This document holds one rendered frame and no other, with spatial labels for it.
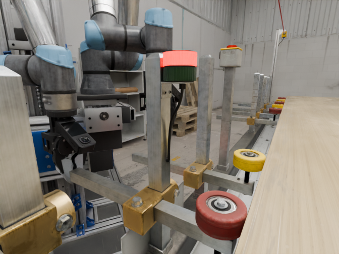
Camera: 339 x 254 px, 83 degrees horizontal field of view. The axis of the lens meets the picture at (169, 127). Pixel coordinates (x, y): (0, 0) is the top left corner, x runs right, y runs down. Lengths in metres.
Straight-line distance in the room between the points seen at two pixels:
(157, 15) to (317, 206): 0.52
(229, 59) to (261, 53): 7.39
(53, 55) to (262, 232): 0.52
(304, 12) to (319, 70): 1.91
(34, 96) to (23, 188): 0.85
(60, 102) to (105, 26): 0.24
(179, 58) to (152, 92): 0.09
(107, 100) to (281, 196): 0.72
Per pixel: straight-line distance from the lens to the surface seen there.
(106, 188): 0.48
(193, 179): 0.59
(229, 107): 0.84
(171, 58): 0.33
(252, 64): 8.22
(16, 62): 0.59
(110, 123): 0.78
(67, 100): 0.54
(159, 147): 0.38
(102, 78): 0.90
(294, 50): 8.06
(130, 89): 3.26
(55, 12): 1.13
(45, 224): 0.25
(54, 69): 0.53
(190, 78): 0.33
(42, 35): 0.72
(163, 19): 0.56
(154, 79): 0.36
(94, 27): 0.61
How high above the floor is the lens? 1.10
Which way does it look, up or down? 14 degrees down
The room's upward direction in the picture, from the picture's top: straight up
